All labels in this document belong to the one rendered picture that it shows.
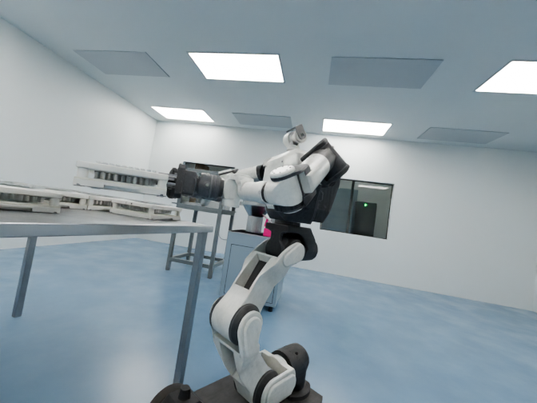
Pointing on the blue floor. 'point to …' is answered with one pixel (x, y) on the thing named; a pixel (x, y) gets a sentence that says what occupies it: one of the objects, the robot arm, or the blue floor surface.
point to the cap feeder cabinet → (234, 259)
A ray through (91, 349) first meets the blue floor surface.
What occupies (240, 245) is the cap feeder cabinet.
